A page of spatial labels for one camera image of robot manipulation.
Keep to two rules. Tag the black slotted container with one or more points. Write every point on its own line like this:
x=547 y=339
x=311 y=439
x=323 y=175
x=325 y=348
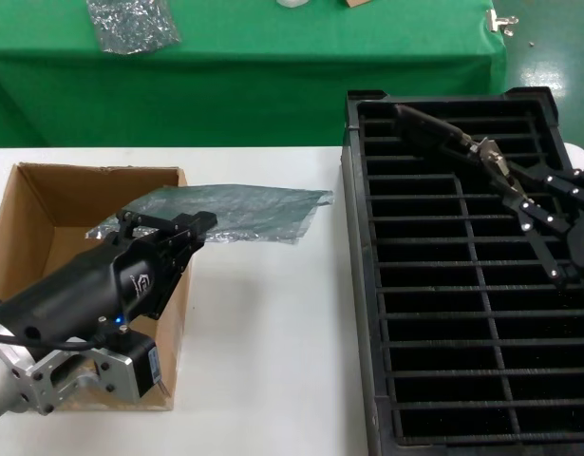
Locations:
x=462 y=285

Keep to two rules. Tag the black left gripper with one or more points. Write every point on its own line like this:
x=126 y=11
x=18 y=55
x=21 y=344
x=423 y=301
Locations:
x=82 y=294

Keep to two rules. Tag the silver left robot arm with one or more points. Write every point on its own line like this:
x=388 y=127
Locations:
x=4 y=375

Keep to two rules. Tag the small brown cardboard piece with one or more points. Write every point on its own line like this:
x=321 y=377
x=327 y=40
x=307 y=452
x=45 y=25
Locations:
x=358 y=3

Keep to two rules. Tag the grey antistatic bag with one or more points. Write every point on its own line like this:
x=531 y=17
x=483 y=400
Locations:
x=253 y=209

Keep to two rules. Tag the small white object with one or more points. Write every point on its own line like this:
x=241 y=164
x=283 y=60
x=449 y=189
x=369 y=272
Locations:
x=292 y=3

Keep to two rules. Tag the green tablecloth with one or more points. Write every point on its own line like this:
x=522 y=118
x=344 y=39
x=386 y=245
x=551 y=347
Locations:
x=272 y=71

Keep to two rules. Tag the crumpled silver antistatic bag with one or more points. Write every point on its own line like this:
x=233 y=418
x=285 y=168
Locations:
x=130 y=28

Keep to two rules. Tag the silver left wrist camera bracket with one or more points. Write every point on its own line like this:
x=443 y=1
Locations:
x=116 y=370

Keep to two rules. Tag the metal binder clip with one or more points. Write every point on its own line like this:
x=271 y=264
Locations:
x=498 y=21

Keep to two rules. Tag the brown cardboard box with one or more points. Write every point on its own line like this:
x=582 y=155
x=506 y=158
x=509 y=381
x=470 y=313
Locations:
x=82 y=190

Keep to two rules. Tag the graphics card with metal bracket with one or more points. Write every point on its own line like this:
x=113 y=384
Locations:
x=429 y=128

